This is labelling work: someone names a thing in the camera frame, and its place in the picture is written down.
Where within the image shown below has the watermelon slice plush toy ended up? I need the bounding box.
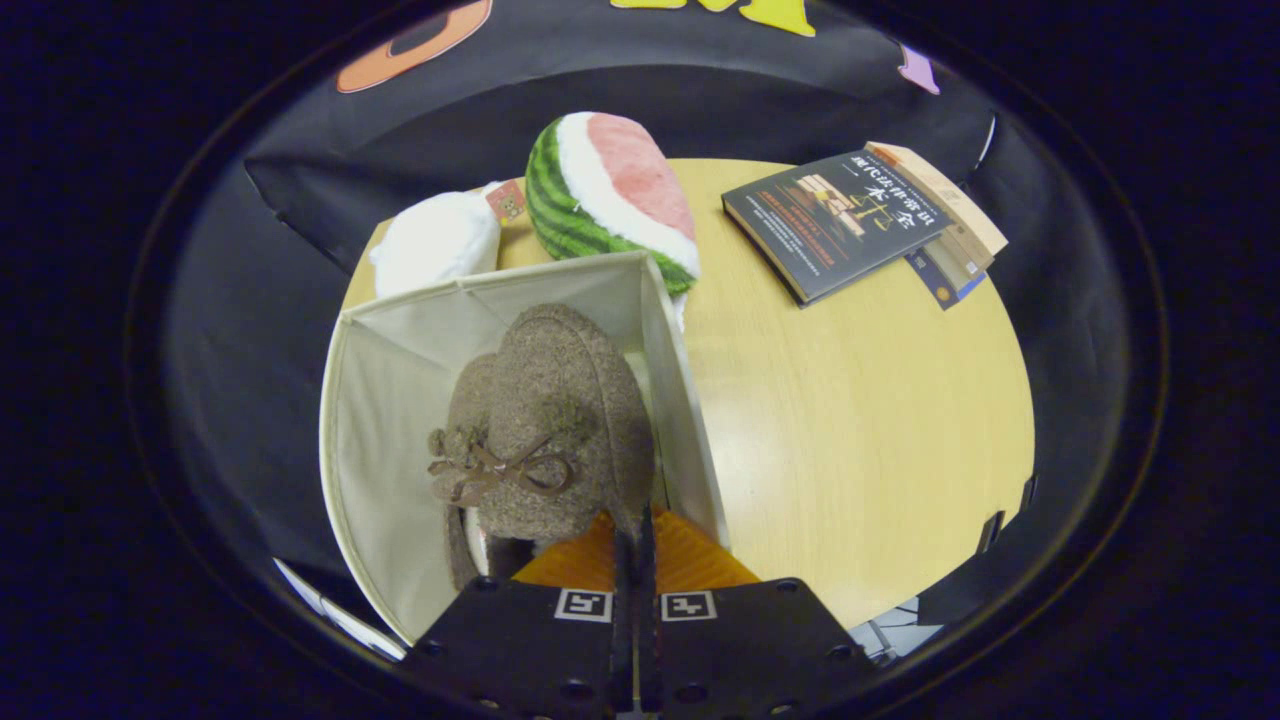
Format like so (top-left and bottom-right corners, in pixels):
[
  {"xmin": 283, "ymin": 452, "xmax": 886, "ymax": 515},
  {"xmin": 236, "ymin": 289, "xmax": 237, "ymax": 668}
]
[{"xmin": 525, "ymin": 111, "xmax": 701, "ymax": 298}]

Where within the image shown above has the tan spine book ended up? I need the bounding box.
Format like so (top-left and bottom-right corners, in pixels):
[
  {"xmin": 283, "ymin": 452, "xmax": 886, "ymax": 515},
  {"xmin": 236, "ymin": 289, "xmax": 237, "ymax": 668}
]
[{"xmin": 940, "ymin": 225, "xmax": 996, "ymax": 281}]

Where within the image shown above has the cream fabric storage box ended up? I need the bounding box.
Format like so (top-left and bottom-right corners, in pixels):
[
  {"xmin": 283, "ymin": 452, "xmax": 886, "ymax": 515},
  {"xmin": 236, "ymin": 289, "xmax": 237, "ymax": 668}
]
[{"xmin": 318, "ymin": 250, "xmax": 731, "ymax": 646}]

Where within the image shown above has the white plush toy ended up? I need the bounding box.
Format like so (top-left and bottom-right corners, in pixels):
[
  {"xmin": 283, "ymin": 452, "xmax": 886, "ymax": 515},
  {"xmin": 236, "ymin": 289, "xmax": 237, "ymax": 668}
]
[{"xmin": 368, "ymin": 180, "xmax": 528, "ymax": 299}]

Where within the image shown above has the brown felt shoe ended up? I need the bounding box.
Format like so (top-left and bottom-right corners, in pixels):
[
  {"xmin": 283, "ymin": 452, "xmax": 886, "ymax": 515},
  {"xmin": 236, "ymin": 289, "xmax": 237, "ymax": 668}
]
[{"xmin": 427, "ymin": 303, "xmax": 659, "ymax": 593}]

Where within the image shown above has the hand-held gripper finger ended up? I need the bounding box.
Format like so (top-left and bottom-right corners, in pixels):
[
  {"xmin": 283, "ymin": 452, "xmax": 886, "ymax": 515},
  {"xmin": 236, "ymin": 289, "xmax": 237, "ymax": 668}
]
[
  {"xmin": 638, "ymin": 505, "xmax": 881, "ymax": 720},
  {"xmin": 400, "ymin": 505, "xmax": 641, "ymax": 720}
]

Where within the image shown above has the dark blue book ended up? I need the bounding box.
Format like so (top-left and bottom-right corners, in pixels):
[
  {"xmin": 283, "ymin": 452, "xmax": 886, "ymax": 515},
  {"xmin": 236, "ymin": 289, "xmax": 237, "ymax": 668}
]
[{"xmin": 905, "ymin": 245, "xmax": 989, "ymax": 311}]

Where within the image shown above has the black cover book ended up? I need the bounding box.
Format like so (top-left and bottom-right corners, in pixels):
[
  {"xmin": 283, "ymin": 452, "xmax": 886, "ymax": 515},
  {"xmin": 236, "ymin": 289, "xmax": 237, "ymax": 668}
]
[{"xmin": 721, "ymin": 150, "xmax": 951, "ymax": 308}]

